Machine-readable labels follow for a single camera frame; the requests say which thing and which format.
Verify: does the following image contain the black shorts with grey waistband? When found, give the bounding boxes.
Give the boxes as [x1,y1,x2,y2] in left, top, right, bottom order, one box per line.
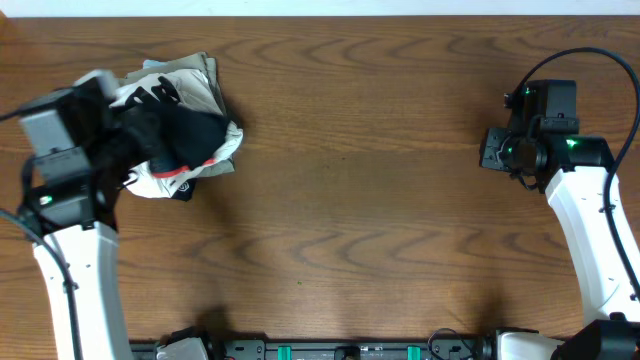
[114,77,231,179]

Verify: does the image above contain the black garment with white logo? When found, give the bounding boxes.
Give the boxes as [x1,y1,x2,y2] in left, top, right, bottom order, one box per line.
[171,178,197,202]

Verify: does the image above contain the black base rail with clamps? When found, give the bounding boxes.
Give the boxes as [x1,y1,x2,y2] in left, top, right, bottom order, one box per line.
[130,327,497,360]

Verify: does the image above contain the light blue folded garment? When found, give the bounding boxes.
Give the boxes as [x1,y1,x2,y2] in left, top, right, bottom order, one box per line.
[142,59,165,69]

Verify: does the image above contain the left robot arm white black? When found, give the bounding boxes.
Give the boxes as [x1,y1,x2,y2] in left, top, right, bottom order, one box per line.
[20,108,160,359]

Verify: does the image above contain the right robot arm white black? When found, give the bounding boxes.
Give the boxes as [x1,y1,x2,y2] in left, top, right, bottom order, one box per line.
[480,128,639,359]

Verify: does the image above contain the white shirt with black print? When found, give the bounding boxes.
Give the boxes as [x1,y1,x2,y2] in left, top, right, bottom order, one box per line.
[111,69,243,198]

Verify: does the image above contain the grey-beige folded garment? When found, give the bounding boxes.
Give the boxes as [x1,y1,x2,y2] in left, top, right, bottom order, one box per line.
[120,52,231,116]

